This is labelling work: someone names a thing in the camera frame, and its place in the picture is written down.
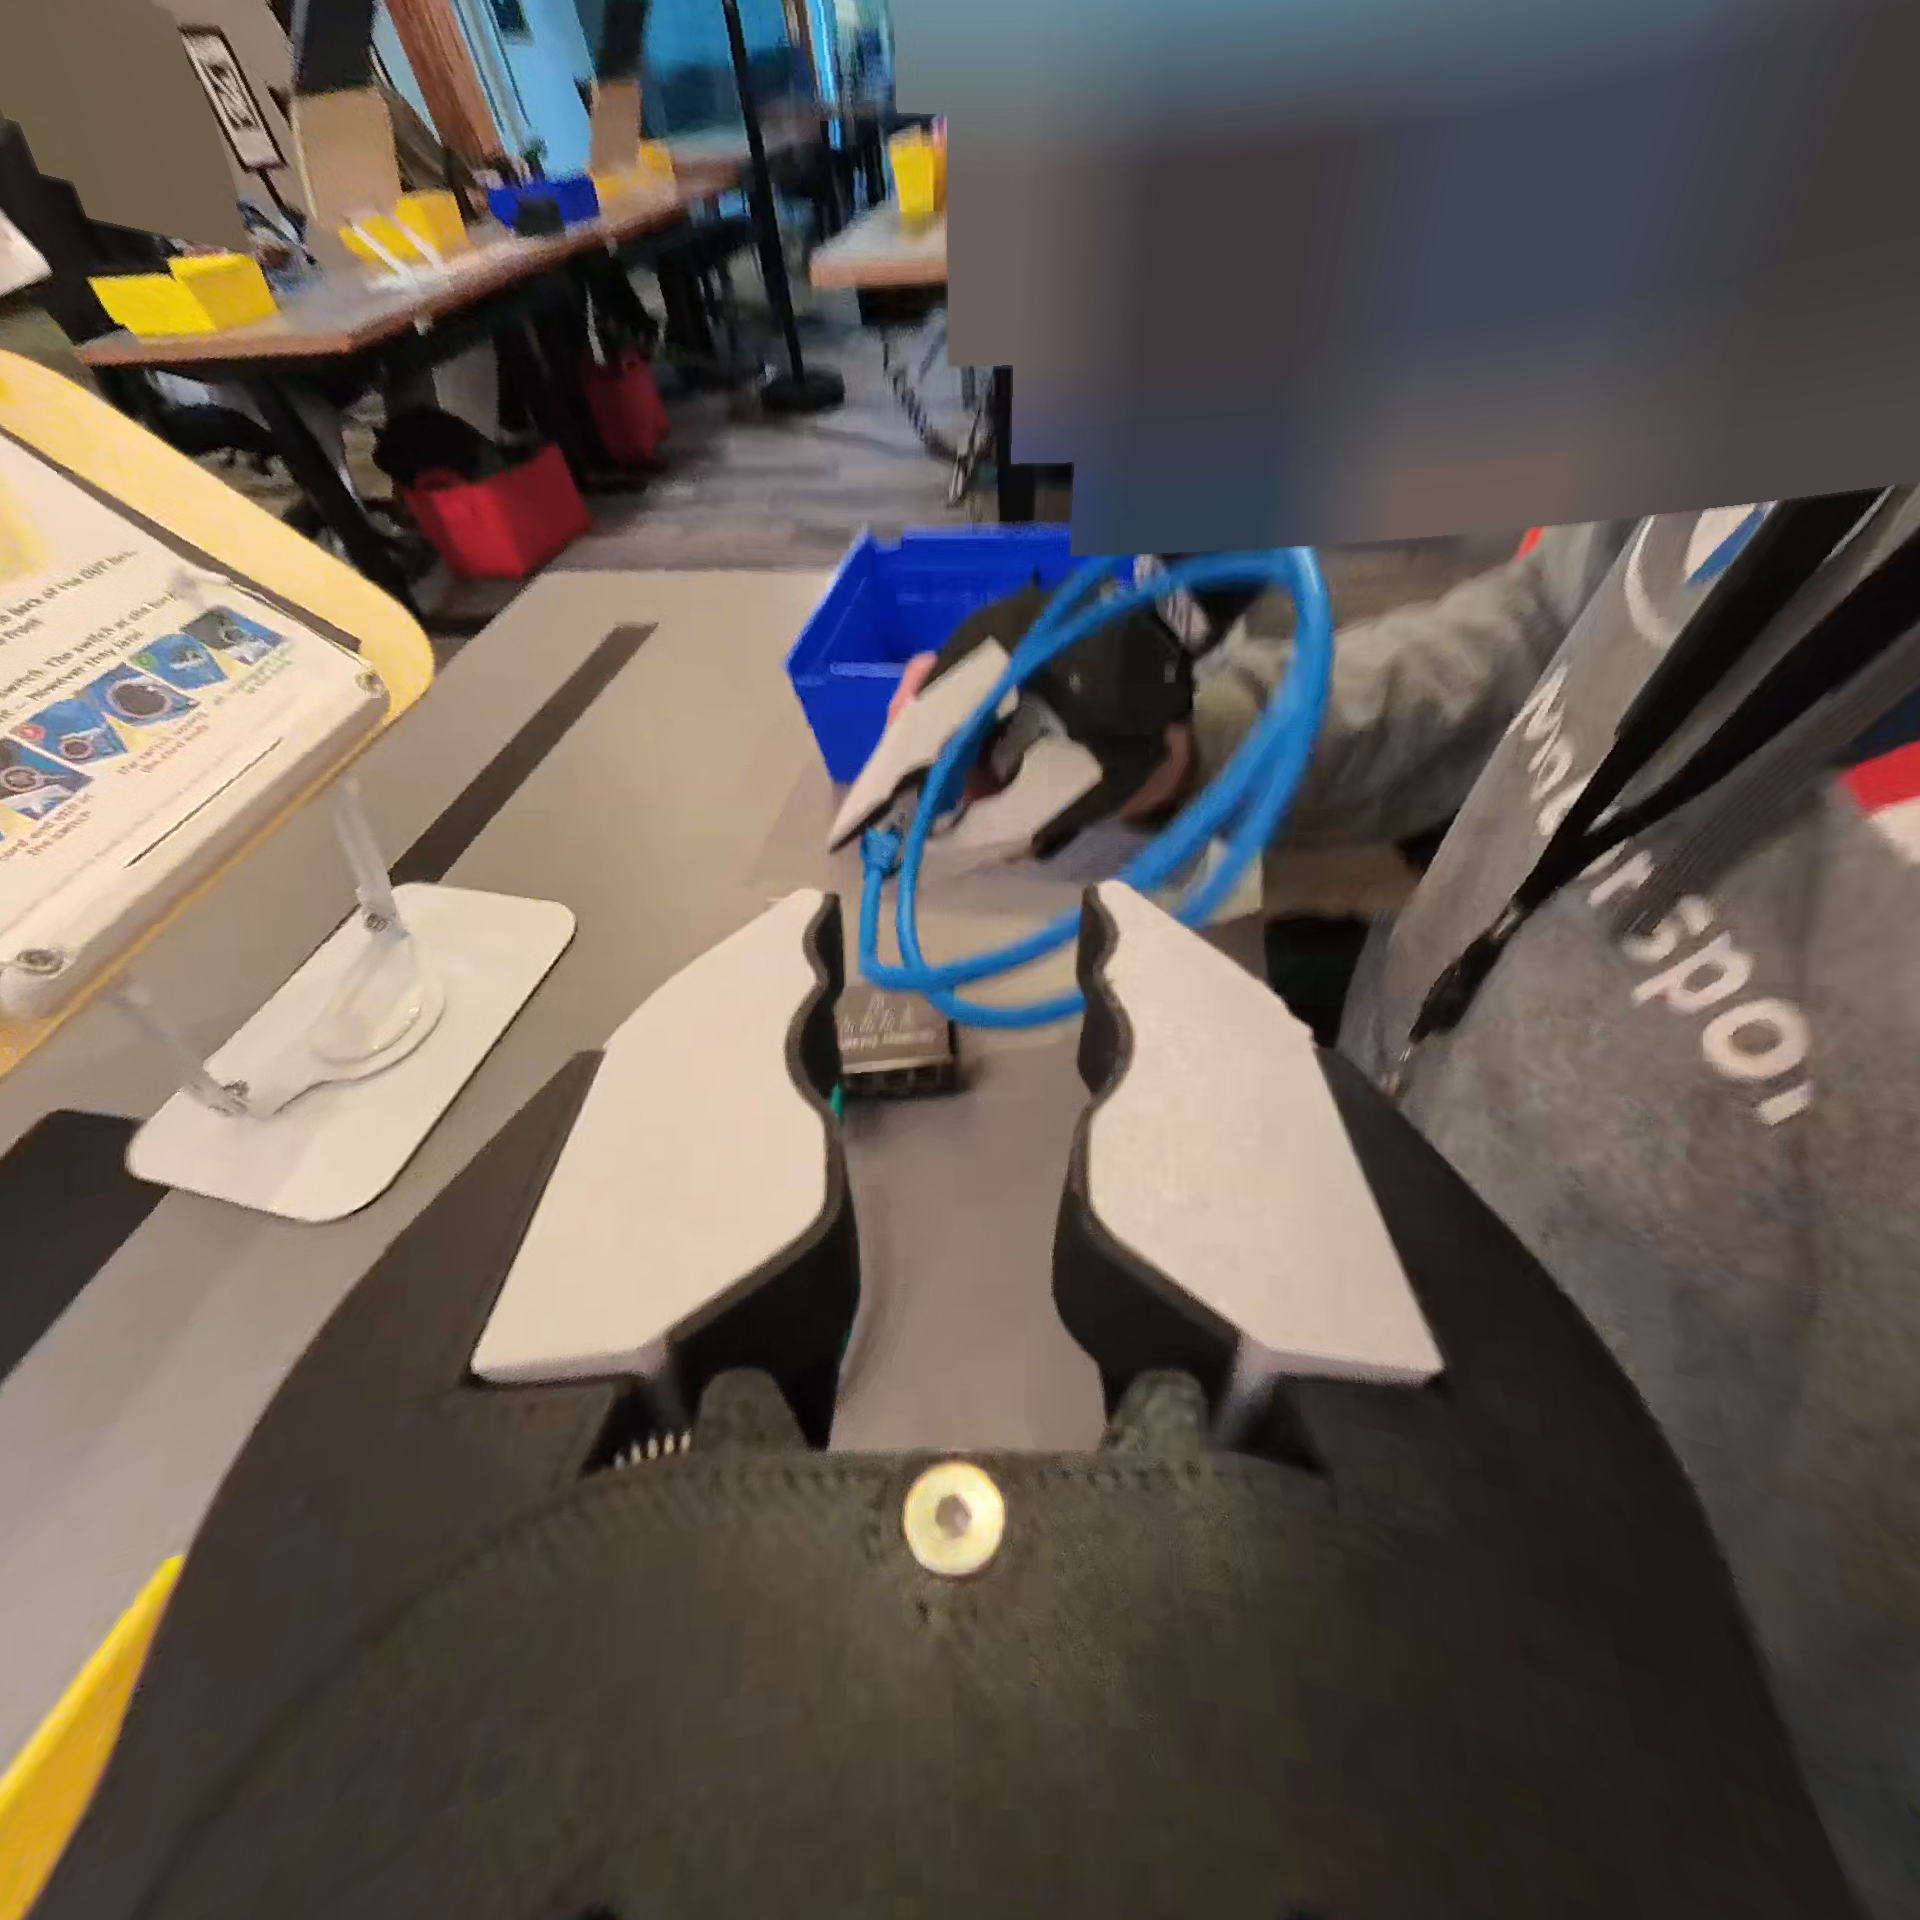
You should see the red bag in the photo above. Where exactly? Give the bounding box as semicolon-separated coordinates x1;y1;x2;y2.
581;351;672;468

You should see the black lanyard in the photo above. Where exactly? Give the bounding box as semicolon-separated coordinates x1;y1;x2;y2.
1392;487;1920;1056

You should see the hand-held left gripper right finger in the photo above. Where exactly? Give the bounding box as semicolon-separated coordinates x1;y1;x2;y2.
1052;883;1446;1451

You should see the yellow-edged instruction sign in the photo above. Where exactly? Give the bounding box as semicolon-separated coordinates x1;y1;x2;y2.
0;348;438;1076

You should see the black network switch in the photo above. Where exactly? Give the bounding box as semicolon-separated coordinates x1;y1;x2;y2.
829;983;965;1101

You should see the printed tag sign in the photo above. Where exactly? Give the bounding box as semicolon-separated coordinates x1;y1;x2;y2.
178;20;291;172

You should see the person's right forearm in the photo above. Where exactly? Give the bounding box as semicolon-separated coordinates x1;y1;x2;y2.
1197;516;1630;864

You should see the yellow board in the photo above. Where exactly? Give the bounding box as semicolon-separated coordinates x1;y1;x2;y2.
0;1552;192;1920

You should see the blue plastic bin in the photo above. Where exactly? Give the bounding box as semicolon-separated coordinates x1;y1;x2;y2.
787;522;1146;784

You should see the cardboard box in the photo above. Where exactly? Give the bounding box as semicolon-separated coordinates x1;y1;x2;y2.
291;91;404;231

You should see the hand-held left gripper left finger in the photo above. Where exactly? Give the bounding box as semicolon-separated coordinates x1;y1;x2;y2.
469;888;867;1451

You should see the long wooden table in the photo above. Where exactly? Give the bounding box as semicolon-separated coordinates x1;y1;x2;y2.
75;146;757;602

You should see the black pole stand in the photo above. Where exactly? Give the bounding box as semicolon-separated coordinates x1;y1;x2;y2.
720;0;848;417

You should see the red storage bin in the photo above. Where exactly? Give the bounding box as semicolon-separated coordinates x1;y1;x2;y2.
403;445;595;583

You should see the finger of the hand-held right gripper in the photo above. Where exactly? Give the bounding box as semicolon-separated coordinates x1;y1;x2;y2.
920;734;1107;883
829;637;1027;854

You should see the blue ethernet cable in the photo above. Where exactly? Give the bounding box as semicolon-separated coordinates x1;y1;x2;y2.
861;546;1339;1032

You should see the black tape strip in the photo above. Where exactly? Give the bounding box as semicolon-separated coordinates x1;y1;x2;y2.
0;1111;170;1386
387;621;660;890

